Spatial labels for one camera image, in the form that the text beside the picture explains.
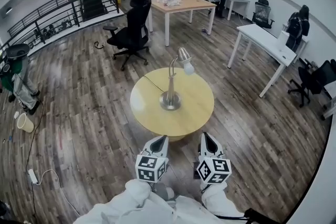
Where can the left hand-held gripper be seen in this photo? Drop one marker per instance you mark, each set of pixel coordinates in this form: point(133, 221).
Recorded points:
point(151, 168)

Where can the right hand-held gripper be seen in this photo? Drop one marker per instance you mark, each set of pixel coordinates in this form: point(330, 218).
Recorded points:
point(214, 169)

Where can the silver desk lamp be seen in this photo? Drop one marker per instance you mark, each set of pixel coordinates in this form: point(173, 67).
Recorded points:
point(171, 98)

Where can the person's left forearm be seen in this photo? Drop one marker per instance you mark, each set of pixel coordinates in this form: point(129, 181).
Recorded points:
point(134, 194)

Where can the person's right forearm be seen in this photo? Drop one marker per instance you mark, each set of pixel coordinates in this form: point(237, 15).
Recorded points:
point(218, 198)

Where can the long white desk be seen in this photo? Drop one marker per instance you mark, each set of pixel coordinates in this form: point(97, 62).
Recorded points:
point(265, 42)

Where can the wooden desk with white legs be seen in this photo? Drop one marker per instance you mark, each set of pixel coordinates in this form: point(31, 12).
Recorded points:
point(191, 2)

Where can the small white desk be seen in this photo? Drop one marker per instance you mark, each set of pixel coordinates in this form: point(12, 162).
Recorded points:
point(240, 2)

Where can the round yellow wooden table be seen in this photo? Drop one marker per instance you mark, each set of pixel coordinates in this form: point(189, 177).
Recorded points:
point(191, 110)

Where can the person's white suit body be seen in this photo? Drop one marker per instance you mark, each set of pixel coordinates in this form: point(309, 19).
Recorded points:
point(162, 212)

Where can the black high-back office chair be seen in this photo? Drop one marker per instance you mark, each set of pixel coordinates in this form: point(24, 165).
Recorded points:
point(136, 31)

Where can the black mesh office chair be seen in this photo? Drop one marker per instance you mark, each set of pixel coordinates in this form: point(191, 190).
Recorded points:
point(315, 81)

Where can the white cylindrical container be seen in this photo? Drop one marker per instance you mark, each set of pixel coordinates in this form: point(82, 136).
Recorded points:
point(282, 40)

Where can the white power adapter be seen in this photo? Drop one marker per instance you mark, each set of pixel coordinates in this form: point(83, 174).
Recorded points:
point(32, 175)

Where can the black office chair with papers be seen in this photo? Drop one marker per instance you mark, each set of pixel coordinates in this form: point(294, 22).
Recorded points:
point(262, 14)

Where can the clutter of small items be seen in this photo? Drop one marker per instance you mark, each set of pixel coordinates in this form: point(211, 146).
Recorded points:
point(170, 2)

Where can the dark staircase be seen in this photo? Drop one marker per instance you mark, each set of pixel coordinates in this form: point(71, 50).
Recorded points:
point(92, 6)

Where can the black metal railing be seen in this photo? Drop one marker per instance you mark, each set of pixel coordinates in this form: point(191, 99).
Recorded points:
point(52, 11)

